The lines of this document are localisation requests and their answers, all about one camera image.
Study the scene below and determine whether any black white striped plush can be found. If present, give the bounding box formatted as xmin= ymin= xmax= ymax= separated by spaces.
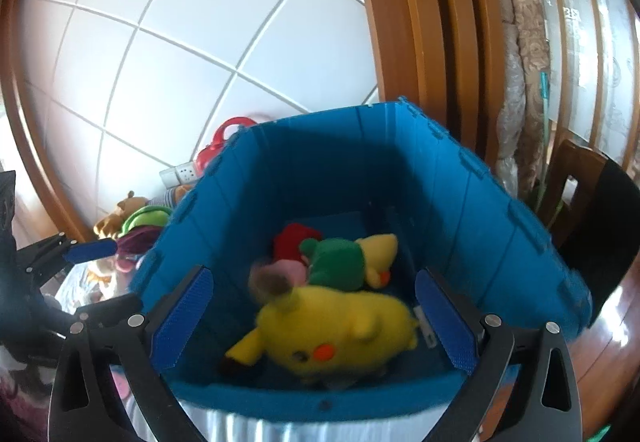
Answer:
xmin=148 ymin=184 xmax=192 ymax=209

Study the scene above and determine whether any brown capybara plush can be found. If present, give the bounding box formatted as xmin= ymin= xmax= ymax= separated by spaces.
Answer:
xmin=93 ymin=191 xmax=150 ymax=240

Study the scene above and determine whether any light green turtle plush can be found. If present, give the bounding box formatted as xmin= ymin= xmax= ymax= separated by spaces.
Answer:
xmin=120 ymin=205 xmax=172 ymax=236

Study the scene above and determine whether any dark wooden chair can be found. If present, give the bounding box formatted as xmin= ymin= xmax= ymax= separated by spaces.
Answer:
xmin=537 ymin=139 xmax=639 ymax=324

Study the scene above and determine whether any blue foam storage box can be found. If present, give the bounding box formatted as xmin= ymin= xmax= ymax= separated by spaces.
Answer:
xmin=128 ymin=96 xmax=594 ymax=424

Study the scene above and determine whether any rolled patterned carpet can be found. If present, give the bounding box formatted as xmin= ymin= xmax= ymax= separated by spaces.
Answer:
xmin=496 ymin=0 xmax=550 ymax=201

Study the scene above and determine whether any yellow Pikachu plush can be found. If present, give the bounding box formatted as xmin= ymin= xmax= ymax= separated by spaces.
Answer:
xmin=223 ymin=233 xmax=420 ymax=379

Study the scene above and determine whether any grey striped bed sheet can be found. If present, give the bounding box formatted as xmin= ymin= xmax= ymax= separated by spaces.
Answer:
xmin=181 ymin=403 xmax=446 ymax=442

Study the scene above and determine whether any dark green turtle plush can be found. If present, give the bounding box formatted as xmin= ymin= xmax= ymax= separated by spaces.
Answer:
xmin=298 ymin=239 xmax=364 ymax=292

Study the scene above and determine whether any dark maroon plush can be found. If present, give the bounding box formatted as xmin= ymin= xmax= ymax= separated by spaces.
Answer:
xmin=116 ymin=225 xmax=164 ymax=257

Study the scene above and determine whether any red plastic handbag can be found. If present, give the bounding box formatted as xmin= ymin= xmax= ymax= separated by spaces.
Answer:
xmin=194 ymin=116 xmax=257 ymax=177

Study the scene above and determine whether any pink pig plush red dress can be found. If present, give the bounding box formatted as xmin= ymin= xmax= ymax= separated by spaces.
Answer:
xmin=247 ymin=222 xmax=322 ymax=305

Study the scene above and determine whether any white wall socket panel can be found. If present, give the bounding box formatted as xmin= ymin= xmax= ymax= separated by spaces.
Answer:
xmin=160 ymin=162 xmax=200 ymax=189

